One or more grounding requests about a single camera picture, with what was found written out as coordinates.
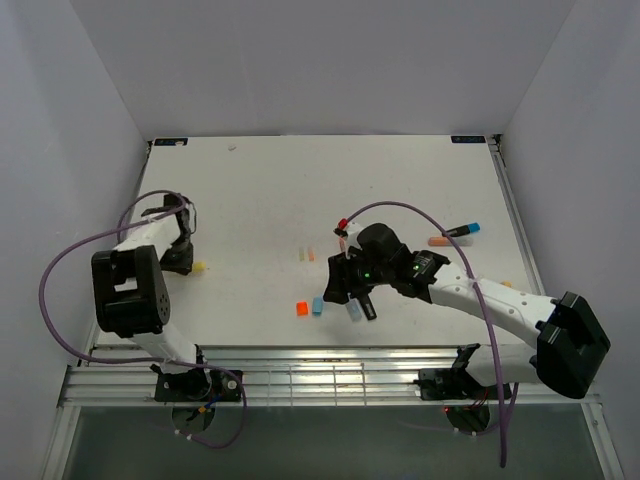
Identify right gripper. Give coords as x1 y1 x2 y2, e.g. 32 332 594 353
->
323 245 393 304

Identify light blue highlighter marker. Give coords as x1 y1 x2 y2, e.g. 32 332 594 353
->
346 299 362 322

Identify black marker orange cap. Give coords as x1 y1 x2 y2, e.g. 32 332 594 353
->
362 306 377 321

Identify light blue marker cap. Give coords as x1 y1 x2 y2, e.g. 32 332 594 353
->
312 296 324 316

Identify peach cap clear highlighter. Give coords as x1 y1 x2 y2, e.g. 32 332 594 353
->
427 236 474 247

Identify black marker blue cap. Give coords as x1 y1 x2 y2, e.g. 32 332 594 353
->
444 222 481 238

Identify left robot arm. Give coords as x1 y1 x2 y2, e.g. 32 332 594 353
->
91 190 212 400

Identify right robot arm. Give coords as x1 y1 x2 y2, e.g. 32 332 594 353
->
323 220 611 400

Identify left blue corner label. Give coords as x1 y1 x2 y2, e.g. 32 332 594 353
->
153 137 189 147

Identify blue corner label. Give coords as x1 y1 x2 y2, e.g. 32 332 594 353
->
153 137 189 147
450 135 486 144

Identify right blue corner label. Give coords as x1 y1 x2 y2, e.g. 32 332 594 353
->
450 135 486 144

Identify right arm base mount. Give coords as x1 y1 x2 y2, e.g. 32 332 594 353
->
413 368 498 400

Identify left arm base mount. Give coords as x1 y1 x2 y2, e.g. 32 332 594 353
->
153 369 243 403

